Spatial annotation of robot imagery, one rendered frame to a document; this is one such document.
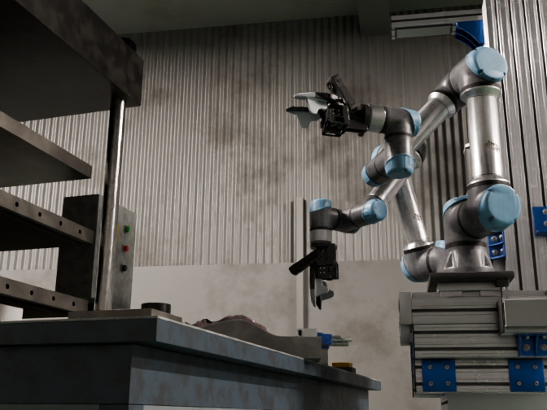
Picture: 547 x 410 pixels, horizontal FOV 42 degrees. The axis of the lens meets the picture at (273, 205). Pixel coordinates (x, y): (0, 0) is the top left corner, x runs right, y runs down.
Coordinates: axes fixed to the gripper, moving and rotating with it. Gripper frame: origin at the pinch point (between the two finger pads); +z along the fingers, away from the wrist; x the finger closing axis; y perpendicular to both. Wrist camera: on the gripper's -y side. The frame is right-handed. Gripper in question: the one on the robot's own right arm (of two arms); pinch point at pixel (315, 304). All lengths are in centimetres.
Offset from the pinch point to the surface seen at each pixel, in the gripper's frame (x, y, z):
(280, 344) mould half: -49, 3, 18
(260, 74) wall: 201, -89, -194
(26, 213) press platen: -48, -79, -24
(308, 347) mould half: -46, 10, 18
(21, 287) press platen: -46, -79, -1
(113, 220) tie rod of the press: -8, -72, -32
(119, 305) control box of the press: 23, -85, -6
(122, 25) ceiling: 175, -186, -235
